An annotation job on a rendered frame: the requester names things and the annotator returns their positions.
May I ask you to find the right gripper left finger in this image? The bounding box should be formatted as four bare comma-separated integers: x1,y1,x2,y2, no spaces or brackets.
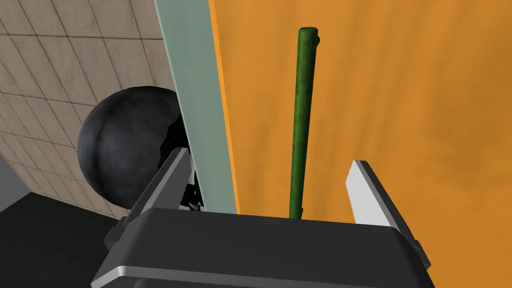
119,147,193,225

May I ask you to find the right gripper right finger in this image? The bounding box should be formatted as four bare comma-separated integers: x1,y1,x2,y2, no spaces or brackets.
345,159,419,242

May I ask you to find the black ball knob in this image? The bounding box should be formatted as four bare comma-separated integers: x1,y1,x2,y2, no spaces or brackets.
77,85,191,211

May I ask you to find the orange door leaf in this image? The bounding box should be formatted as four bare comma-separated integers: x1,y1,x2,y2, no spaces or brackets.
207,0,512,288

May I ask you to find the green bar handle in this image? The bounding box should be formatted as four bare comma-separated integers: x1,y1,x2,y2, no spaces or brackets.
288,26,321,221

